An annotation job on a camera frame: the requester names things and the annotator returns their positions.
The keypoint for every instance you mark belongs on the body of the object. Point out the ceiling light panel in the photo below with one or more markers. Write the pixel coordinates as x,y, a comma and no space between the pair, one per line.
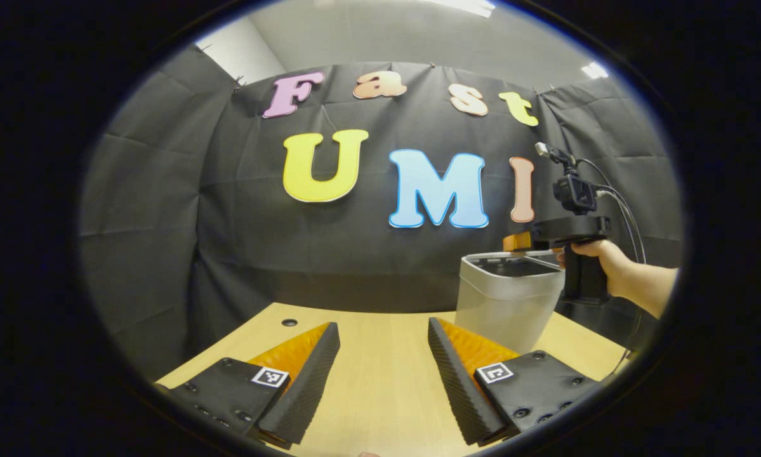
595,70
466,5

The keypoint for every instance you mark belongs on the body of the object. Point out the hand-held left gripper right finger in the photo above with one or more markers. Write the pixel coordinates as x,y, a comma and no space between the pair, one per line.
459,387

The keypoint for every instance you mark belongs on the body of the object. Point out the white desktop garbage bin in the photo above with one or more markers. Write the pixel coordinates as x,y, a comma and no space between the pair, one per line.
501,311

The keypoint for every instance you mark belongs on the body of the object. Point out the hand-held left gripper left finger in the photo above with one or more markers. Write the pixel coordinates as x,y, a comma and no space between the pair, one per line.
307,387

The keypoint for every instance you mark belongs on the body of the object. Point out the black backdrop cloth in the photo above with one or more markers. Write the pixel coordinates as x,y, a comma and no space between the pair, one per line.
228,254

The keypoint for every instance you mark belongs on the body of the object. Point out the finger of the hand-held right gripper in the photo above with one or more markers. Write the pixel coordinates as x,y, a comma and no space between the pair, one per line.
518,242

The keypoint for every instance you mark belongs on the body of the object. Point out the wooden desktop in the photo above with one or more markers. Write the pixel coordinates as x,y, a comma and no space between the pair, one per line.
386,393

